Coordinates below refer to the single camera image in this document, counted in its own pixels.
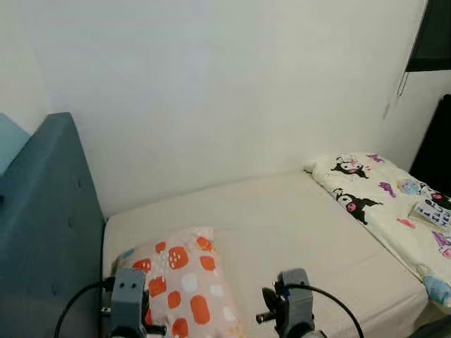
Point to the pink pillow orange spots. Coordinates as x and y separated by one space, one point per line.
187 282

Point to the white book blue letters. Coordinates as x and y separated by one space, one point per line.
433 213

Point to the cream mattress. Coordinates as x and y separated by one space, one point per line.
296 239

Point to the blue grey upholstered headboard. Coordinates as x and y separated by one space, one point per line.
49 232

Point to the cream cartoon print quilt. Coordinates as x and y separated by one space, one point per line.
380 204

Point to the black cabinet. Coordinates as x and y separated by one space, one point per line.
437 148

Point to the white blind wand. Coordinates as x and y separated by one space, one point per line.
412 46

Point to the dark window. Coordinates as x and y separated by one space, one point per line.
433 35

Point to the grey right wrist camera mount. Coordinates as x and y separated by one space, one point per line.
297 303

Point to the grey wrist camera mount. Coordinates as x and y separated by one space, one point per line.
297 303
128 303

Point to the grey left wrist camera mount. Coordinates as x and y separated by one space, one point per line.
128 303

